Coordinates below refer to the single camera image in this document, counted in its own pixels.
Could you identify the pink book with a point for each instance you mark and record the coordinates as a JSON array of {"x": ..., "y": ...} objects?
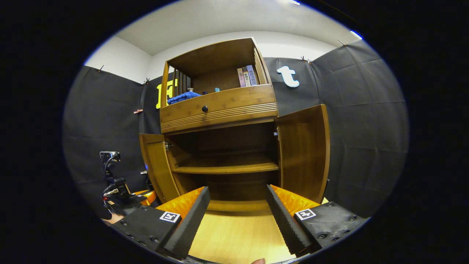
[{"x": 240, "y": 77}]

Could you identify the black backdrop cloth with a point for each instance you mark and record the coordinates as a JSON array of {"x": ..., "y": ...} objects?
[{"x": 366, "y": 128}]

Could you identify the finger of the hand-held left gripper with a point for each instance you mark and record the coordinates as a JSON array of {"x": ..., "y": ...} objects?
[{"x": 150, "y": 198}]

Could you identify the wooden drawer with black knob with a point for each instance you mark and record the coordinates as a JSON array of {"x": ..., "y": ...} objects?
[{"x": 238, "y": 102}]

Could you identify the brown thin book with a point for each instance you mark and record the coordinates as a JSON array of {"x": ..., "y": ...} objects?
[{"x": 246, "y": 77}]

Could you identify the wooden double-door shoe cabinet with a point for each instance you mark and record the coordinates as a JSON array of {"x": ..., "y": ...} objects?
[{"x": 212, "y": 58}]

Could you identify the blue cloth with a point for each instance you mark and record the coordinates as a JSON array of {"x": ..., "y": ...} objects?
[{"x": 183, "y": 97}]

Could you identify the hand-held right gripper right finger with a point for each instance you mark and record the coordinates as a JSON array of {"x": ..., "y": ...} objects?
[{"x": 284, "y": 220}]

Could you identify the wooden inner shelf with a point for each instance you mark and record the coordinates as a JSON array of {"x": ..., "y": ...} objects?
[{"x": 227, "y": 168}]

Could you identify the wooden cabinet door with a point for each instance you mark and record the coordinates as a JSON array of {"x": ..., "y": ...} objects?
[
  {"x": 302, "y": 154},
  {"x": 161, "y": 168}
]

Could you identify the ceiling light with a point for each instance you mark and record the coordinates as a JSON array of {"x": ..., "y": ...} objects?
[
  {"x": 295, "y": 2},
  {"x": 356, "y": 35}
]

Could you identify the lavender book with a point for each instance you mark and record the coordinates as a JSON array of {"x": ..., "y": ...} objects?
[{"x": 252, "y": 75}]

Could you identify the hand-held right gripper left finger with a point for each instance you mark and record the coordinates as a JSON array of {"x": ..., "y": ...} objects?
[{"x": 188, "y": 220}]

